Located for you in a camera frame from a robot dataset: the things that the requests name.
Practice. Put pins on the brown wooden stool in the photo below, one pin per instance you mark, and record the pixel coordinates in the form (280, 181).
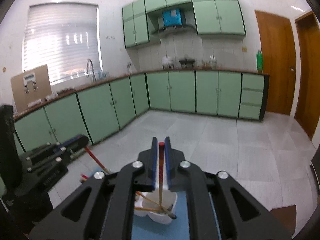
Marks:
(287, 216)

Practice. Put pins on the green plastic bottle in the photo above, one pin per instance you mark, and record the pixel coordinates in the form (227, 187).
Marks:
(259, 61)

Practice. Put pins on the wooden chopstick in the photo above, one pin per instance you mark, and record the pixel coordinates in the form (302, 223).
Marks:
(161, 147)
(96, 160)
(146, 198)

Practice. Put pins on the window blind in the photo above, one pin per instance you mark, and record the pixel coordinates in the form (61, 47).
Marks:
(62, 36)

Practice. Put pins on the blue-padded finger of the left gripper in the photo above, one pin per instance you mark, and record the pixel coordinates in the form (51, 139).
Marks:
(62, 146)

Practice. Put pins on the white cooking pot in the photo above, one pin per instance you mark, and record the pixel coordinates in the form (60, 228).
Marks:
(167, 62)

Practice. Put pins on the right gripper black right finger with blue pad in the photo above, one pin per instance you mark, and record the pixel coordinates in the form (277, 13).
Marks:
(218, 206)

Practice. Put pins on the blue table mat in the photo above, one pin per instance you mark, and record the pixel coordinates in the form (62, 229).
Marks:
(146, 228)

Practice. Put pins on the green lower kitchen cabinets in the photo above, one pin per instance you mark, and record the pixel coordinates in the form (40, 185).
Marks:
(98, 111)

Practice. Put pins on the green upper kitchen cabinets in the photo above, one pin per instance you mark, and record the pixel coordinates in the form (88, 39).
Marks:
(212, 17)

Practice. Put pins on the white twin utensil holder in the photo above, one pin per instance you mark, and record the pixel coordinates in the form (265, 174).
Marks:
(144, 208)

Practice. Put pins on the wooden door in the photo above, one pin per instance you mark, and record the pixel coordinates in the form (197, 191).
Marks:
(307, 111)
(279, 60)

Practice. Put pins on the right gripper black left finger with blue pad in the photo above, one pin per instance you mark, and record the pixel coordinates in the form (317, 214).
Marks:
(102, 207)

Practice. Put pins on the chrome sink faucet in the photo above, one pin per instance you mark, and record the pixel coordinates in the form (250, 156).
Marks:
(90, 70)

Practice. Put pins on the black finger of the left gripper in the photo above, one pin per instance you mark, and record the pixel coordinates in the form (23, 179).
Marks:
(83, 141)

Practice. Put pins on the range hood blue film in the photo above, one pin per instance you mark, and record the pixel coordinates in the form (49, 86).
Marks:
(172, 21)

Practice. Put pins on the black wok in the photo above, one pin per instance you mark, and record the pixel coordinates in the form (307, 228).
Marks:
(187, 62)

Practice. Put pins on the black chopstick silver band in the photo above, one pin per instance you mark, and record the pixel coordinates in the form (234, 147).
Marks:
(168, 212)

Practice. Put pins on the green kitchen cabinets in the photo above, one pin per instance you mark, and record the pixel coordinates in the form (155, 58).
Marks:
(212, 17)
(98, 111)

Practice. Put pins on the cardboard box with printing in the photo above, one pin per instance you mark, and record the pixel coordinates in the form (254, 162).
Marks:
(30, 86)

